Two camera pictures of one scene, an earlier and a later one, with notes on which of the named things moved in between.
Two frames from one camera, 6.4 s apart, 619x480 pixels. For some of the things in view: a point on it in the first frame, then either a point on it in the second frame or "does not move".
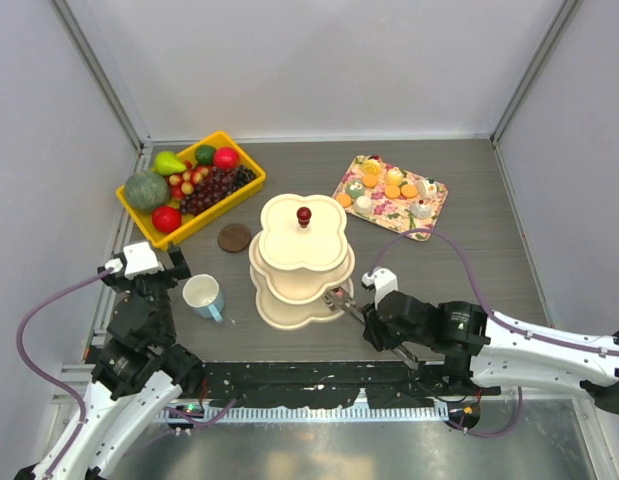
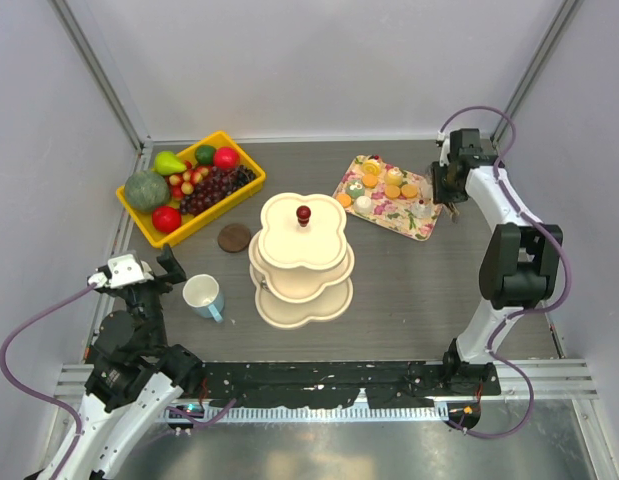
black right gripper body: [386, 336] → [445, 189]
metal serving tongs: [338, 297] → [450, 207]
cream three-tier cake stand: [299, 252] does not move
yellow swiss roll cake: [371, 166] does not move
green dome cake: [354, 189] does not move
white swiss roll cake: [427, 187] does not move
